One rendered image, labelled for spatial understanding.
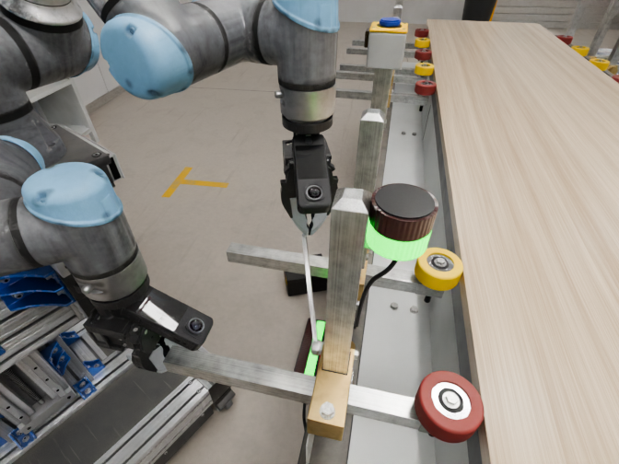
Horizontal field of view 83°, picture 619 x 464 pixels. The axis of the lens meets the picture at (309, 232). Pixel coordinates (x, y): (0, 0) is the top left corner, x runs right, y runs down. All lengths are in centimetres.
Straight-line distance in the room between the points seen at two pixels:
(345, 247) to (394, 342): 56
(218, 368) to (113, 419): 82
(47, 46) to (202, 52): 42
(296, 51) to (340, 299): 29
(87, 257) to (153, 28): 23
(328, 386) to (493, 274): 35
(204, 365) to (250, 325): 109
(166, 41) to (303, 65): 15
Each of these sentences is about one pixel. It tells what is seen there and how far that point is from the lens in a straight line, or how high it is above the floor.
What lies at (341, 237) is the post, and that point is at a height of 113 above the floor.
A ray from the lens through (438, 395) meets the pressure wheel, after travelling 53.
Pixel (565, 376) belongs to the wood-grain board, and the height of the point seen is 90.
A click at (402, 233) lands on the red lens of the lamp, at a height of 116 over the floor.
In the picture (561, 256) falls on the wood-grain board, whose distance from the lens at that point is 80.
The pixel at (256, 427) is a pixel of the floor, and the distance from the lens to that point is 146.
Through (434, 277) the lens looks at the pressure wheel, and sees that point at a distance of 65.
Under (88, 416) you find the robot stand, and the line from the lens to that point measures 141.
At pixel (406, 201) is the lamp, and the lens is 33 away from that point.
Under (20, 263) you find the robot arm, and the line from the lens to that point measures 44.
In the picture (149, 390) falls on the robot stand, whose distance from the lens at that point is 137.
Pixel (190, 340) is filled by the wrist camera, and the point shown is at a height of 95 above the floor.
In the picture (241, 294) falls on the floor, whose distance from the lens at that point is 178.
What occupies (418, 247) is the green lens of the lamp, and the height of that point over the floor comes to 114.
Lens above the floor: 136
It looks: 41 degrees down
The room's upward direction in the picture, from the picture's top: straight up
